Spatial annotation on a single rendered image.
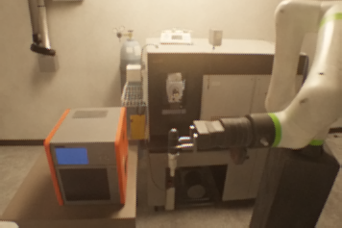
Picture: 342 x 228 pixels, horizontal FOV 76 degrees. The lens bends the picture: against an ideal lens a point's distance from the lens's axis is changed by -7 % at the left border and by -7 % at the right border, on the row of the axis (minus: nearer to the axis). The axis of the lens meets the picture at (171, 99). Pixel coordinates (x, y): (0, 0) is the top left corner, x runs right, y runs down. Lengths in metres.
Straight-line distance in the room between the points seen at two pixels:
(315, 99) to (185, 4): 2.31
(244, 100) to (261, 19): 1.41
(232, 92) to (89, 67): 1.72
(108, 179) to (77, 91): 1.84
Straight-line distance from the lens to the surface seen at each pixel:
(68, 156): 1.26
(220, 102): 1.80
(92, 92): 2.96
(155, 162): 1.88
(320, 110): 0.58
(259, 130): 0.61
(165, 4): 2.72
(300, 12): 0.94
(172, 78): 1.58
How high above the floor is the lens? 1.75
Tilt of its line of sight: 22 degrees down
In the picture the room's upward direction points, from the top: 1 degrees clockwise
